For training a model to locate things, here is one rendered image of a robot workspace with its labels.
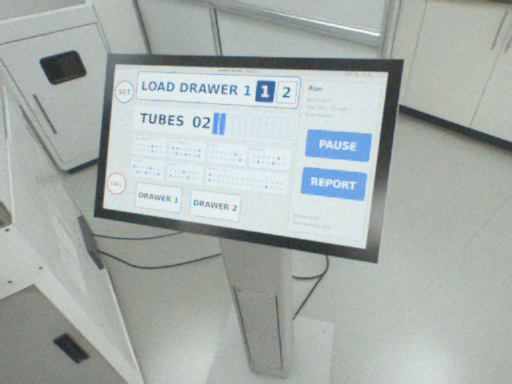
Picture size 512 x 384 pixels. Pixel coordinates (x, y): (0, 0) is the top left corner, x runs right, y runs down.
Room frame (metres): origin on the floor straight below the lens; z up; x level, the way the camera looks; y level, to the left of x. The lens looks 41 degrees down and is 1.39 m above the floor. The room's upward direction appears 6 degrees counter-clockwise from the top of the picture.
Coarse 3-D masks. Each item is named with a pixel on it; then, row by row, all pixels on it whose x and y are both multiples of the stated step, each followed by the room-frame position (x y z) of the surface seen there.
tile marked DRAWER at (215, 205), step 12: (192, 192) 0.44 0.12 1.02; (204, 192) 0.43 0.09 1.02; (216, 192) 0.43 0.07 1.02; (192, 204) 0.43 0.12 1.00; (204, 204) 0.42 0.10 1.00; (216, 204) 0.41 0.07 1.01; (228, 204) 0.41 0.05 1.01; (240, 204) 0.40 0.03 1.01; (204, 216) 0.41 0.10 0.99; (216, 216) 0.40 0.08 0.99; (228, 216) 0.40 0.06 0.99
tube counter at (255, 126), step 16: (192, 112) 0.53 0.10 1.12; (208, 112) 0.52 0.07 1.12; (224, 112) 0.51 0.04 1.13; (240, 112) 0.50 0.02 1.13; (192, 128) 0.51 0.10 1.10; (208, 128) 0.50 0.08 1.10; (224, 128) 0.49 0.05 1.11; (240, 128) 0.49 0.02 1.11; (256, 128) 0.48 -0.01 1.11; (272, 128) 0.47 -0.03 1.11; (288, 128) 0.46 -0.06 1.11
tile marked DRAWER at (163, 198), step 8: (136, 184) 0.48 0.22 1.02; (144, 184) 0.47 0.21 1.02; (152, 184) 0.47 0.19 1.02; (160, 184) 0.46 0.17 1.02; (136, 192) 0.47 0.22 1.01; (144, 192) 0.46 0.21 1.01; (152, 192) 0.46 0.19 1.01; (160, 192) 0.46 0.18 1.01; (168, 192) 0.45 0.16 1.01; (176, 192) 0.45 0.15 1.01; (136, 200) 0.46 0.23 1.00; (144, 200) 0.45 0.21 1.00; (152, 200) 0.45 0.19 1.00; (160, 200) 0.45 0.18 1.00; (168, 200) 0.44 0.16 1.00; (176, 200) 0.44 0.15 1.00; (144, 208) 0.45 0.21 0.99; (152, 208) 0.44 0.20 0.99; (160, 208) 0.44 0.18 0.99; (168, 208) 0.43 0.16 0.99; (176, 208) 0.43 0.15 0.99
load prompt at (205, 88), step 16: (144, 80) 0.59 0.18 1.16; (160, 80) 0.58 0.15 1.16; (176, 80) 0.57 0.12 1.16; (192, 80) 0.56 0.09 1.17; (208, 80) 0.55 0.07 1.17; (224, 80) 0.55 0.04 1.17; (240, 80) 0.54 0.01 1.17; (256, 80) 0.53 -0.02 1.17; (272, 80) 0.52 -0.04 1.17; (288, 80) 0.51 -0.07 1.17; (144, 96) 0.57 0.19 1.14; (160, 96) 0.56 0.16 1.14; (176, 96) 0.56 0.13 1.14; (192, 96) 0.55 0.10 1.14; (208, 96) 0.54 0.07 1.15; (224, 96) 0.53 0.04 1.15; (240, 96) 0.52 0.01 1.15; (256, 96) 0.51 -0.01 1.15; (272, 96) 0.50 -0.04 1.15; (288, 96) 0.50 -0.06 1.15
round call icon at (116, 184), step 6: (108, 174) 0.50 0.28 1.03; (114, 174) 0.50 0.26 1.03; (120, 174) 0.50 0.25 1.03; (126, 174) 0.49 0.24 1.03; (108, 180) 0.50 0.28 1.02; (114, 180) 0.49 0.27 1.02; (120, 180) 0.49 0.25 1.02; (126, 180) 0.49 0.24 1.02; (108, 186) 0.49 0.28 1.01; (114, 186) 0.49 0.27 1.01; (120, 186) 0.48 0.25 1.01; (126, 186) 0.48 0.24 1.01; (108, 192) 0.48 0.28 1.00; (114, 192) 0.48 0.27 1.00; (120, 192) 0.48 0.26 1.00
